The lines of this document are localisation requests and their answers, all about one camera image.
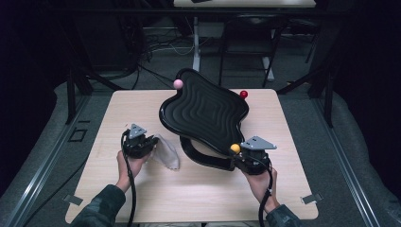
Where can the white background table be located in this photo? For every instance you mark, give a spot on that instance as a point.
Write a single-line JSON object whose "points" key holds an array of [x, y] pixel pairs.
{"points": [[196, 47]]}

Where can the black metal frame post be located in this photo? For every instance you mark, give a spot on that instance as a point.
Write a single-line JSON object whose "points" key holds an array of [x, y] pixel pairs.
{"points": [[329, 104], [71, 101]]}

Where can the black chair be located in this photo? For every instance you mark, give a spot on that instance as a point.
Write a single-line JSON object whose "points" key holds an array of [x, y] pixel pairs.
{"points": [[252, 28]]}

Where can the black metal crossbar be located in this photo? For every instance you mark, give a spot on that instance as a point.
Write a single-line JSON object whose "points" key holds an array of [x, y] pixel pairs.
{"points": [[126, 11]]}

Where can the grey cleaning cloth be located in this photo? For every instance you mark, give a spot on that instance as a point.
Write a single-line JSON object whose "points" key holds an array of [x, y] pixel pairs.
{"points": [[168, 154]]}

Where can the black wavy tray stand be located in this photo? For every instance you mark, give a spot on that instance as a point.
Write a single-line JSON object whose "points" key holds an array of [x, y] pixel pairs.
{"points": [[205, 110]]}

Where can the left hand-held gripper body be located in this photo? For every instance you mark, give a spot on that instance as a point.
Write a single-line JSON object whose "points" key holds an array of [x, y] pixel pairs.
{"points": [[137, 146]]}

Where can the aluminium floor rail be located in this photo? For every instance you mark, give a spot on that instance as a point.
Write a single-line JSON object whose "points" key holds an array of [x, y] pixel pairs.
{"points": [[41, 176], [346, 164]]}

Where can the person's right hand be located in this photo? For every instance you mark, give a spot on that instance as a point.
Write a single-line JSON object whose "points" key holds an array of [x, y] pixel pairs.
{"points": [[263, 187]]}

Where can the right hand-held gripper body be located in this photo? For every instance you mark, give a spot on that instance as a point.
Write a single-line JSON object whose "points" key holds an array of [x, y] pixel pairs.
{"points": [[255, 160]]}

